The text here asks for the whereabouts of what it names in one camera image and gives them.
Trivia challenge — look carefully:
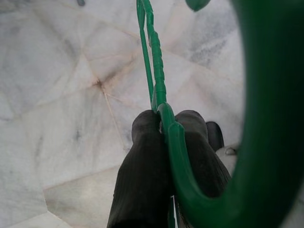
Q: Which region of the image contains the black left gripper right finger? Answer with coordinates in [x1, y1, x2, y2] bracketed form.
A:
[175, 111, 233, 199]

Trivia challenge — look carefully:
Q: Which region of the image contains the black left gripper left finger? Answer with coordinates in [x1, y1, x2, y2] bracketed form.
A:
[106, 110, 172, 228]

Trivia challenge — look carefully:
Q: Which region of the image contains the green plastic hanger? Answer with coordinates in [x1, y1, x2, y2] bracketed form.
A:
[136, 0, 304, 228]

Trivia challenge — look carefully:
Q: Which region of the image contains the black robot left foot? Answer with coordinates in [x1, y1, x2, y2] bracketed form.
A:
[206, 121, 225, 155]

